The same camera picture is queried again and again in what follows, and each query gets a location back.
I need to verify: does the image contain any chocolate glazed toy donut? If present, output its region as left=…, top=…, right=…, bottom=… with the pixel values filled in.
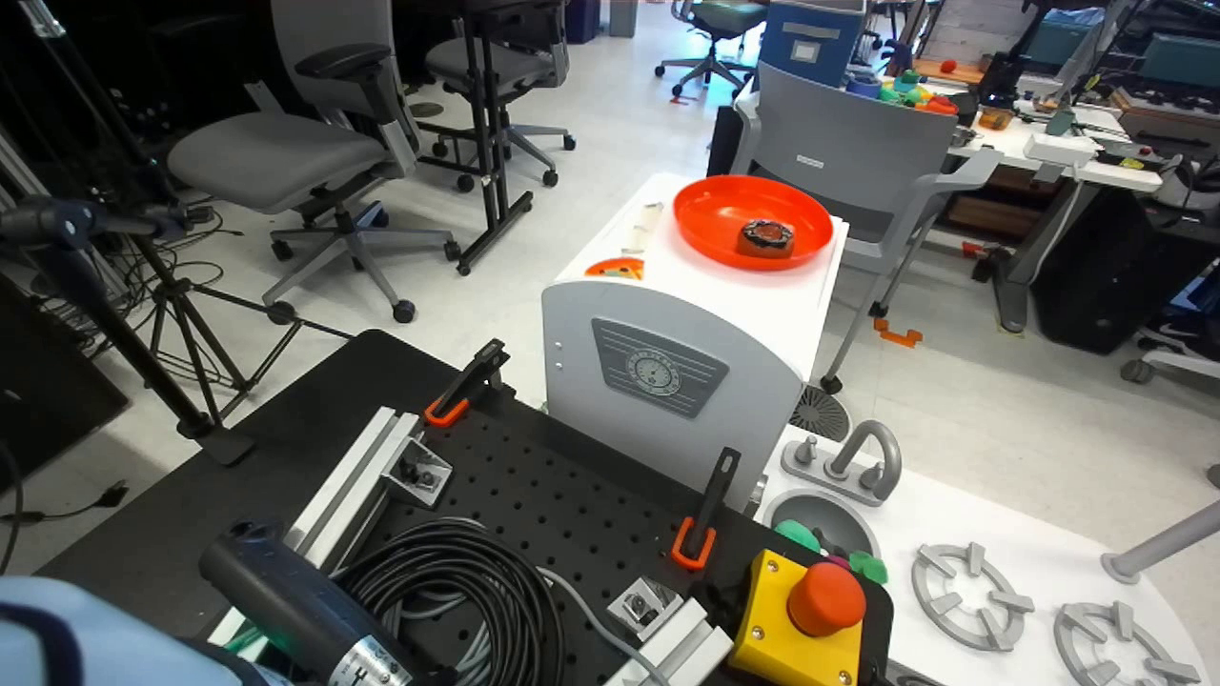
left=739, top=221, right=794, bottom=250

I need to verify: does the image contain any orange plastic plate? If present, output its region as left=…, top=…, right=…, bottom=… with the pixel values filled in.
left=672, top=174, right=834, bottom=270

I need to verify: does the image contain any white toy kitchen cabinet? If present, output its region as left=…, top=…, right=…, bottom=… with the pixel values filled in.
left=542, top=174, right=846, bottom=510

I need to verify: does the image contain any toy pizza slice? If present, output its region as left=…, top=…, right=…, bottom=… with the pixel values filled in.
left=585, top=255, right=644, bottom=282

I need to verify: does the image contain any orange black clamp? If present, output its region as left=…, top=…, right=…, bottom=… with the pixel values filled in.
left=421, top=338, right=507, bottom=426
left=672, top=444, right=739, bottom=574

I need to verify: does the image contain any black perforated board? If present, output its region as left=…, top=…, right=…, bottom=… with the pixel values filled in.
left=46, top=331, right=778, bottom=686

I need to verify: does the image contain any grey toy faucet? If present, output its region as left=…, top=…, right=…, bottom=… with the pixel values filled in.
left=780, top=420, right=903, bottom=505

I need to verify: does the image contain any orange floor marker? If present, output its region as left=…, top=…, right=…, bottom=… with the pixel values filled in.
left=874, top=316, right=921, bottom=350

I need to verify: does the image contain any grey plastic chair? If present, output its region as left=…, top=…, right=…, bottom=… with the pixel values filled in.
left=709, top=64, right=997, bottom=395

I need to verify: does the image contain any green toy vegetable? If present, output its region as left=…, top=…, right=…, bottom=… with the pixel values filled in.
left=768, top=518, right=889, bottom=586

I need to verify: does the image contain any yellow emergency stop box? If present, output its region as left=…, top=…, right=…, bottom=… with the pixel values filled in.
left=728, top=547, right=865, bottom=686

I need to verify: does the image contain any grey office chair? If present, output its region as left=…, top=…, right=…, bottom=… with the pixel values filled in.
left=167, top=0, right=462, bottom=324

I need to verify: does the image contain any blue storage bin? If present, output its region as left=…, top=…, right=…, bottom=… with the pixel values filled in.
left=758, top=0, right=869, bottom=86

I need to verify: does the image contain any grey toy burner grate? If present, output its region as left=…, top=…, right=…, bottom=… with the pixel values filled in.
left=1052, top=602, right=1199, bottom=686
left=911, top=542, right=1033, bottom=653

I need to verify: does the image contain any white toy stove counter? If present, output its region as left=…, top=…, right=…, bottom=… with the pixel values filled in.
left=758, top=429, right=1214, bottom=686

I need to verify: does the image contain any grey metal leg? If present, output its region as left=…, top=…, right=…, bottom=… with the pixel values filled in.
left=1101, top=498, right=1220, bottom=583

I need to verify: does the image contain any black coiled cable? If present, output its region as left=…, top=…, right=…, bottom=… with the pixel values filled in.
left=334, top=513, right=564, bottom=686

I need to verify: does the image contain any aluminium extrusion rail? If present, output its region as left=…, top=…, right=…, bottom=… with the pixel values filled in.
left=196, top=409, right=419, bottom=663

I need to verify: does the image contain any black camera tripod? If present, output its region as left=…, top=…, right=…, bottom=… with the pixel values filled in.
left=0, top=0, right=354, bottom=440

